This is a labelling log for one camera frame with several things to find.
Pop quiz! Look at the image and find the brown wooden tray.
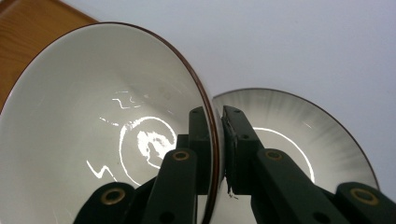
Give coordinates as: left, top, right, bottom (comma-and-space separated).
0, 0, 98, 111

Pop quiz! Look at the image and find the white bowl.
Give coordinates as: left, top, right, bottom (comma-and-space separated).
0, 21, 226, 224

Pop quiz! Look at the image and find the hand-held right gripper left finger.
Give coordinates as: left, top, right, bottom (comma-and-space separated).
141, 105, 213, 224

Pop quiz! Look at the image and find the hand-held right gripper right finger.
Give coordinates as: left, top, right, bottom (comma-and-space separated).
221, 105, 349, 224

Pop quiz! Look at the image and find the white plate with dark rim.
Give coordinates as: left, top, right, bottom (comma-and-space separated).
212, 88, 380, 191

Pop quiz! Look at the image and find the white table board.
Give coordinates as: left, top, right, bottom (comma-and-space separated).
60, 0, 396, 203

